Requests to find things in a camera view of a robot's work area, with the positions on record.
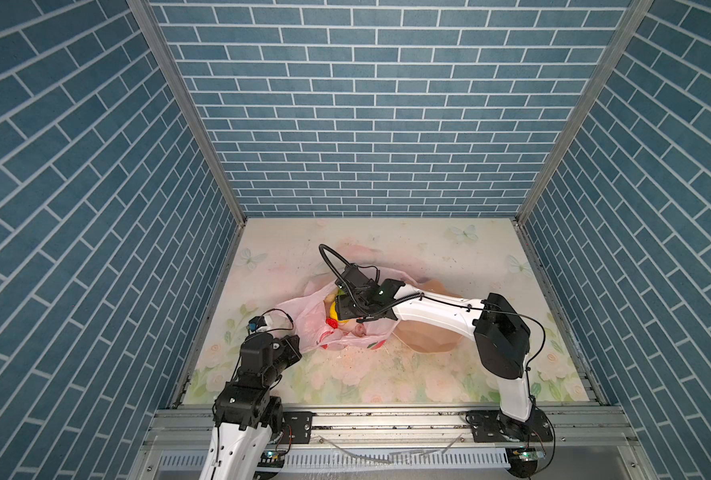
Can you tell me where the yellow fake lemon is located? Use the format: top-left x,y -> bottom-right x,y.
325,288 -> 341,324

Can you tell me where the pink plastic bag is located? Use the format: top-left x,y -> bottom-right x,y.
276,279 -> 397,354

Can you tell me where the peach lotus shaped bowl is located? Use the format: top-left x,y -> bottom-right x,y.
393,279 -> 463,354

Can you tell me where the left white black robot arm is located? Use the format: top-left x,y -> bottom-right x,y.
200,330 -> 302,479

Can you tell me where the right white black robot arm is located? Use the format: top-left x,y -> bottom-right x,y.
335,264 -> 555,442

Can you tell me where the peach fake fruit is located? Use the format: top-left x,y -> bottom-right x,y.
340,320 -> 367,337

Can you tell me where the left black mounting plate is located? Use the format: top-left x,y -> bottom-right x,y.
271,411 -> 314,445

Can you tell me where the black mounting plate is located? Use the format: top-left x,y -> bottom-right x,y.
465,408 -> 555,443
271,411 -> 314,445

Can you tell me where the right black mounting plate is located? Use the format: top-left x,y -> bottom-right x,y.
465,408 -> 555,443

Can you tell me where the white ventilation grille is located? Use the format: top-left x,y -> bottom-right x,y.
158,449 -> 511,473

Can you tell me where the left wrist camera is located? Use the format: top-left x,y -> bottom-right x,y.
247,315 -> 268,335

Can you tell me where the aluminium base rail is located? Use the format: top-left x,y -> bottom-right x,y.
131,402 -> 655,479

